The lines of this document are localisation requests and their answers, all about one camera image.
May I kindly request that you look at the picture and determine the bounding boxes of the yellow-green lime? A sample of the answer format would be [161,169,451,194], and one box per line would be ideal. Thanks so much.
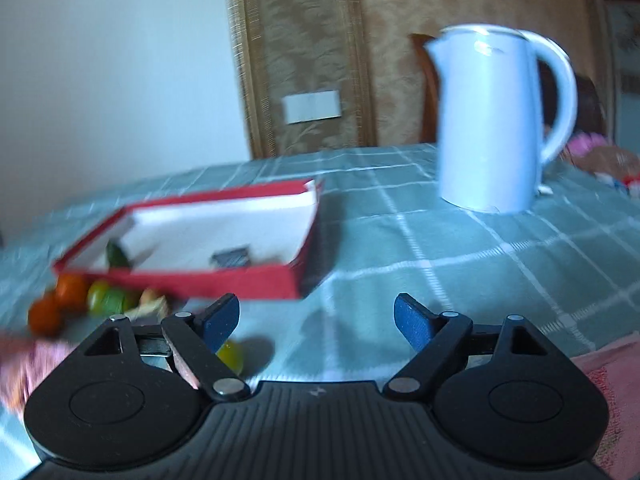
[216,339,244,376]

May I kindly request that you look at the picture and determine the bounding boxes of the small brown longan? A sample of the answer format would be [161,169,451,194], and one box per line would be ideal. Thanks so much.
[139,288,162,306]

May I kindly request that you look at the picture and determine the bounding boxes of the dark sushi roll piece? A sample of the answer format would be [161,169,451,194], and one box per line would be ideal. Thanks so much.
[209,246,250,269]

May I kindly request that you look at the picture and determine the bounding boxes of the small green cucumber piece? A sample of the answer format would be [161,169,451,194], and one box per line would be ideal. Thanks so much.
[105,240,131,269]

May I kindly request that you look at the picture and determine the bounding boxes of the orange mandarin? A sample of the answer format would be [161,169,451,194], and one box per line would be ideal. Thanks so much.
[54,274,90,313]
[27,294,64,338]

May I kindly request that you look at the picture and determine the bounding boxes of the green cucumber chunk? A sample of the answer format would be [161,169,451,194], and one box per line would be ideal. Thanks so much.
[101,287,139,315]

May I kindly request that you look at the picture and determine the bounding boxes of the green-yellow citrus fruit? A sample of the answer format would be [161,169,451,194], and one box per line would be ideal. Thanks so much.
[87,280,111,313]

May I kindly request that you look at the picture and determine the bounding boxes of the red shallow cardboard box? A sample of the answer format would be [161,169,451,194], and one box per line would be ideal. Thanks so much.
[52,179,322,300]

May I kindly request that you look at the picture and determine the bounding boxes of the green plaid bedsheet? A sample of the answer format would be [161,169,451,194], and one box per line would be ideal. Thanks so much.
[0,142,640,480]

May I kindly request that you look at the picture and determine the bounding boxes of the pink towel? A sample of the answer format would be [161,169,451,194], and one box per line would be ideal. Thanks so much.
[0,333,75,419]

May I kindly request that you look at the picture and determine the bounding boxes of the snack packets on bed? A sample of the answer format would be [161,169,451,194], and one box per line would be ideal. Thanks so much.
[564,74,640,196]

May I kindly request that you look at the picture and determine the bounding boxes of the white electric kettle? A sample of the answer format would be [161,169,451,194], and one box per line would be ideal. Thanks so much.
[424,24,578,214]

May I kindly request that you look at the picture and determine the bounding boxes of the white wall switch panel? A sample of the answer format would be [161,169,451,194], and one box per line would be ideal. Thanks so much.
[282,90,342,125]

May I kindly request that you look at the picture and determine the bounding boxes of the gold wallpaper frame trim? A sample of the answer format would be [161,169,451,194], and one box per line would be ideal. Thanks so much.
[229,0,378,158]

